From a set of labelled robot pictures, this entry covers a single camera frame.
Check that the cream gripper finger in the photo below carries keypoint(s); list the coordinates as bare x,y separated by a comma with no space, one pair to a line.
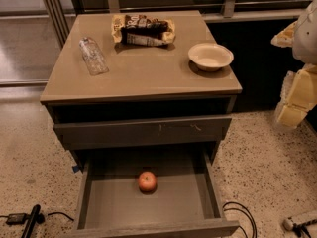
298,96
284,39

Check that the red apple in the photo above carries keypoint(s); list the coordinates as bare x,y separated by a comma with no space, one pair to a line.
147,182

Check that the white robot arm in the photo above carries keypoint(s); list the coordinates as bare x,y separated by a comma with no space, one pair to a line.
305,36

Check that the grey drawer cabinet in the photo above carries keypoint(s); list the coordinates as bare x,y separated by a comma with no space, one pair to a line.
142,82

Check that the open grey middle drawer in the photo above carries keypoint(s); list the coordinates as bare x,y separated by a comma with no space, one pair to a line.
185,203

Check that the closed grey top drawer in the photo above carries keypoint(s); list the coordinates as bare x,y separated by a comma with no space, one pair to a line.
142,132

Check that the white bowl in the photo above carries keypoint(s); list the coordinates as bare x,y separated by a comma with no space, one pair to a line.
210,56

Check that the white power strip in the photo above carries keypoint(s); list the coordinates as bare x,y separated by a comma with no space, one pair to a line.
303,219

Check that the brown chip bag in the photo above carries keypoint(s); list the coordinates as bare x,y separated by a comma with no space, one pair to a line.
142,30

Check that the clear plastic bottle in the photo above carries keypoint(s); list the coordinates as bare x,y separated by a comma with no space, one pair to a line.
93,56

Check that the blue tape piece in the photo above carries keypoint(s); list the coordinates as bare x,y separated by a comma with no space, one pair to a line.
75,168

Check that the black bar on floor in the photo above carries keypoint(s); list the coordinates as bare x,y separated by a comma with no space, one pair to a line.
35,217

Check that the black power adapter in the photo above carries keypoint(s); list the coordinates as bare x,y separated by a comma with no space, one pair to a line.
16,218

